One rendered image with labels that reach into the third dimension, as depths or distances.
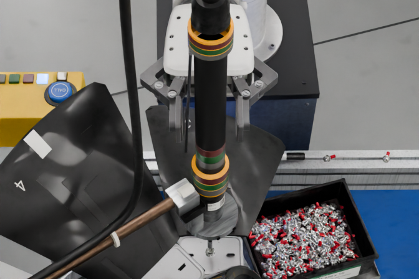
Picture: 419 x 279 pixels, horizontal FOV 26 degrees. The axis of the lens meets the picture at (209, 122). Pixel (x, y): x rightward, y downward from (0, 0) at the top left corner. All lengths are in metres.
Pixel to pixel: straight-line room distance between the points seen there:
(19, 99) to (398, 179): 0.73
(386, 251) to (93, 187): 1.10
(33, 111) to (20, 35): 1.55
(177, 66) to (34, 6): 2.18
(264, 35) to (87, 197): 0.76
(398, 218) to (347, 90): 1.02
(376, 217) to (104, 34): 1.40
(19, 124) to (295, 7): 0.62
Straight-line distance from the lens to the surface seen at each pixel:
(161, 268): 1.15
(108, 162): 1.10
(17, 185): 1.07
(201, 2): 0.81
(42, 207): 1.09
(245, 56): 1.00
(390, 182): 1.78
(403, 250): 2.08
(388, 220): 1.95
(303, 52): 1.76
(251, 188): 1.32
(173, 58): 1.00
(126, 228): 1.03
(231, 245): 1.26
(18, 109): 1.55
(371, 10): 3.14
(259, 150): 1.38
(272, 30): 1.78
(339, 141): 2.79
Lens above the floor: 2.31
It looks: 55 degrees down
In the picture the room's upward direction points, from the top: straight up
